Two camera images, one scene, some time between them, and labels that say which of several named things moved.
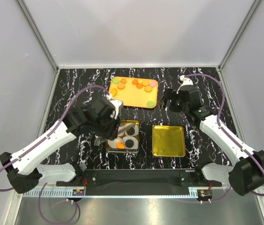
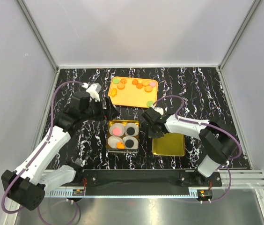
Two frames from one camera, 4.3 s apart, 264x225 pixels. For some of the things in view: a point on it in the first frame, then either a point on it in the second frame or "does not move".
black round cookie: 129,143 does not move
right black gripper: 170,94 → 152,135
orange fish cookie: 120,146 does not move
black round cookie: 130,131 does not move
